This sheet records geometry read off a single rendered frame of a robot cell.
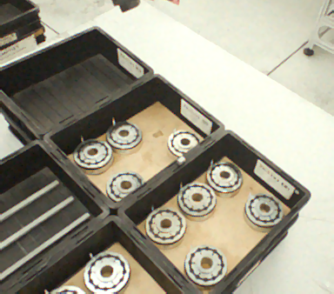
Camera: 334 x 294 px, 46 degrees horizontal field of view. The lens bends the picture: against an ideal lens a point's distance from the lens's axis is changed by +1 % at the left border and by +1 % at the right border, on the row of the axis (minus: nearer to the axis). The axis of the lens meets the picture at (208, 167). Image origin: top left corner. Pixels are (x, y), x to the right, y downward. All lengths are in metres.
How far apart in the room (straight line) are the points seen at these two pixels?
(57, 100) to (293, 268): 0.88
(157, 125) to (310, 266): 0.62
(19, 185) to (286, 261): 0.76
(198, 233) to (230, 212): 0.11
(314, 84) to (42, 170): 2.06
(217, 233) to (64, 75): 0.75
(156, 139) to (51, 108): 0.34
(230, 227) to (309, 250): 0.28
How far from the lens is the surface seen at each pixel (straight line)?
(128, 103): 1.20
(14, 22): 2.13
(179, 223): 0.98
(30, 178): 1.15
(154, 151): 1.15
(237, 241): 1.01
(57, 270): 0.93
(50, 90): 1.36
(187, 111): 1.18
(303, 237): 1.22
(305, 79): 2.81
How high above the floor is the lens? 1.74
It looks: 54 degrees down
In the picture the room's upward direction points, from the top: 10 degrees clockwise
